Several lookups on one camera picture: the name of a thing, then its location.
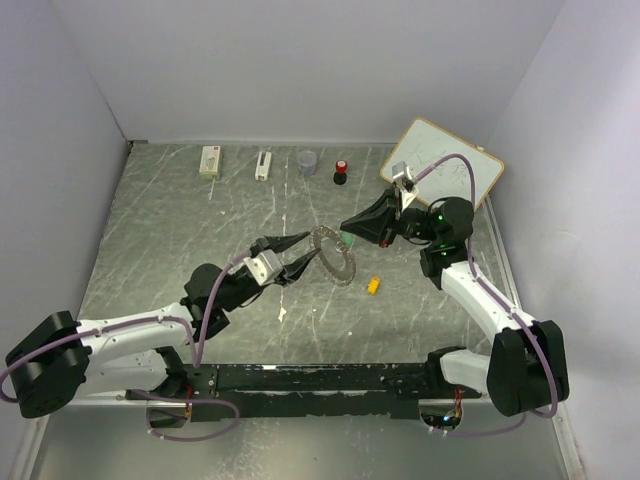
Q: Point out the small whiteboard yellow frame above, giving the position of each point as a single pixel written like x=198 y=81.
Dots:
x=455 y=167

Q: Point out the green tagged key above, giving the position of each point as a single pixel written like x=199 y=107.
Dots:
x=348 y=239

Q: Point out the aluminium rail frame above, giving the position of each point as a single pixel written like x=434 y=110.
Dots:
x=439 y=416

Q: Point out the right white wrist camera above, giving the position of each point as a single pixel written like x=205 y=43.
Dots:
x=405 y=189

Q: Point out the white stapler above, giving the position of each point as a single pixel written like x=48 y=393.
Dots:
x=263 y=166

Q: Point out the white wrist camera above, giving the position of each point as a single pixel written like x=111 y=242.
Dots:
x=405 y=189
x=264 y=267

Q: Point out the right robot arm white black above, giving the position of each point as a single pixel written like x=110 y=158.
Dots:
x=526 y=370

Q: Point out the red black stamp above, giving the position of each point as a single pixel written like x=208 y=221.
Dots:
x=340 y=175

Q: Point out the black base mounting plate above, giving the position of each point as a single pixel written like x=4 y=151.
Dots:
x=395 y=390

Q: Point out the clear cup of paperclips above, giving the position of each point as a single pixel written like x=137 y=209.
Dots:
x=307 y=162

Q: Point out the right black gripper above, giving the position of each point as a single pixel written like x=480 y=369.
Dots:
x=374 y=225

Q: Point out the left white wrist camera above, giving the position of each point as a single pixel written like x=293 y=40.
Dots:
x=264 y=267

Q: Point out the yellow tagged key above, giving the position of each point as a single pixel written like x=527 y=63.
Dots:
x=373 y=285

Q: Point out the green white staples box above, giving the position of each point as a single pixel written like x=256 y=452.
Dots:
x=210 y=162

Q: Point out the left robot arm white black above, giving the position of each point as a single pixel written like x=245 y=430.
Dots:
x=65 y=357

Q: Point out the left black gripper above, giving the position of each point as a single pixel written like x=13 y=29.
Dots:
x=292 y=272

